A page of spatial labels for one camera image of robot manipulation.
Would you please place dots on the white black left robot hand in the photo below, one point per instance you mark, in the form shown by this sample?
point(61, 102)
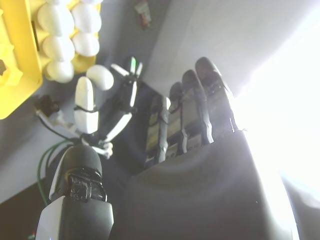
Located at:
point(200, 195)

